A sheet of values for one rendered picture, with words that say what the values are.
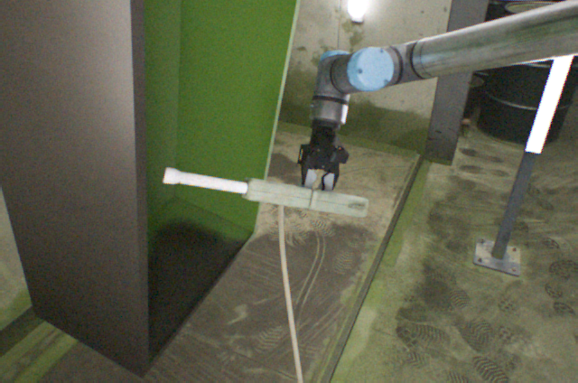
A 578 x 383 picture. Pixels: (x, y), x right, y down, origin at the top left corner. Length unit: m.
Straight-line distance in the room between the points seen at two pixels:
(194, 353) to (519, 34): 1.47
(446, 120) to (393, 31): 0.65
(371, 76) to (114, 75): 0.51
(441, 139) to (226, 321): 1.79
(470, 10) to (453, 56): 1.76
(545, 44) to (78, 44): 0.70
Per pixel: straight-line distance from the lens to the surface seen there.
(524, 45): 0.82
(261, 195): 0.94
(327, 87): 1.03
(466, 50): 0.89
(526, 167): 2.04
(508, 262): 2.32
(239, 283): 1.97
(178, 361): 1.77
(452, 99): 2.80
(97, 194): 0.84
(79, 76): 0.72
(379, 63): 0.95
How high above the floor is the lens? 1.46
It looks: 31 degrees down
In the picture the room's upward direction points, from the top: straight up
